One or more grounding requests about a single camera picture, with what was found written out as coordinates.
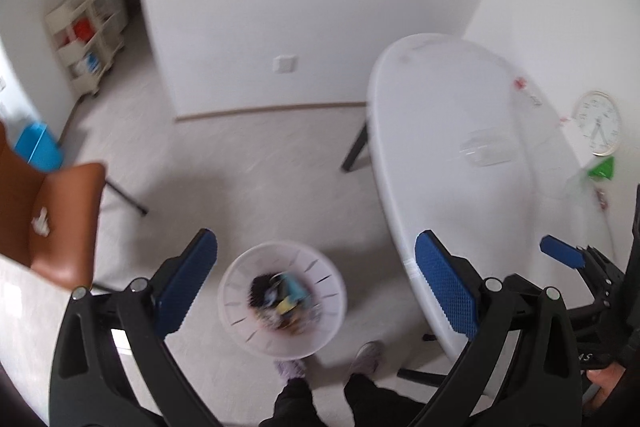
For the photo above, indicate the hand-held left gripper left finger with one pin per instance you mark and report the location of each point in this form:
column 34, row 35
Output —
column 187, row 287

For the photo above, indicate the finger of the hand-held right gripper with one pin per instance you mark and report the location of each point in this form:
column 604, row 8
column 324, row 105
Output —
column 562, row 252

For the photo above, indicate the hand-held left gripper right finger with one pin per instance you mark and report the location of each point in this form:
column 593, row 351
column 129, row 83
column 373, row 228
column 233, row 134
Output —
column 445, row 287

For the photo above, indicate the white slotted trash bin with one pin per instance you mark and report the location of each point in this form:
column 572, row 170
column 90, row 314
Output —
column 235, row 312

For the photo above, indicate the black ridged plastic tray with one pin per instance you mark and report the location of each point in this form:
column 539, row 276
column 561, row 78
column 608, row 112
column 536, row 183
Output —
column 262, row 292

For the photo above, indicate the blue face mask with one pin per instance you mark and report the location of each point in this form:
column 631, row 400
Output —
column 295, row 288

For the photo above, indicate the person's right hand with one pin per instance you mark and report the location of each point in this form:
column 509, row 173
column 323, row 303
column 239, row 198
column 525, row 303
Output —
column 605, row 387

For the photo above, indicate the green triangle sticker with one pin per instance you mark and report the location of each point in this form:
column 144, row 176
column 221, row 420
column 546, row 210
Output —
column 603, row 170

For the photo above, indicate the black table leg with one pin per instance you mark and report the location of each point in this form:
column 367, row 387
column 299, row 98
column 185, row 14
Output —
column 420, row 377
column 356, row 147

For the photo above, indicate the yellow paper scrap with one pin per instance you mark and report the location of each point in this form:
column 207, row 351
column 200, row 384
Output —
column 286, row 305

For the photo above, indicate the clear plastic container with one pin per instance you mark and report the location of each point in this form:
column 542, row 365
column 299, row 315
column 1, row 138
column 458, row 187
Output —
column 487, row 149

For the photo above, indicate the brown chair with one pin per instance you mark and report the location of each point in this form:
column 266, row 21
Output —
column 60, row 227

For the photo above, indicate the white crumpled paper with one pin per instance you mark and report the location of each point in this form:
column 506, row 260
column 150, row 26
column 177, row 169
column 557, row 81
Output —
column 41, row 221

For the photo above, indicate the person's black pants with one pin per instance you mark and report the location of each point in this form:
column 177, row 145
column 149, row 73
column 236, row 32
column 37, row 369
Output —
column 295, row 407

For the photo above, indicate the blue plastic bin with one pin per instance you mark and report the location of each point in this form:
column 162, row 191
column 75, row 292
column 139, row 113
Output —
column 40, row 149

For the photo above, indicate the cream shelf cart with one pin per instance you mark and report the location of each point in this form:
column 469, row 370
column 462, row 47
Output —
column 90, row 32

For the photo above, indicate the round white wall clock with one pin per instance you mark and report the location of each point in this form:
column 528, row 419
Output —
column 596, row 122

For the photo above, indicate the white wall socket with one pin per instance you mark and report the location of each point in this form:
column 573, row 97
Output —
column 284, row 64

